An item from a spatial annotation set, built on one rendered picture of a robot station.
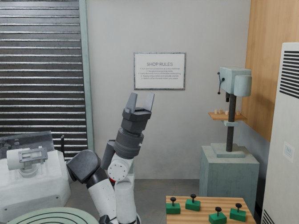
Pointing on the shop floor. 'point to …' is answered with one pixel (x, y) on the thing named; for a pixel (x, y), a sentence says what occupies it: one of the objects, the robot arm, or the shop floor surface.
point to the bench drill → (230, 147)
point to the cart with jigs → (207, 210)
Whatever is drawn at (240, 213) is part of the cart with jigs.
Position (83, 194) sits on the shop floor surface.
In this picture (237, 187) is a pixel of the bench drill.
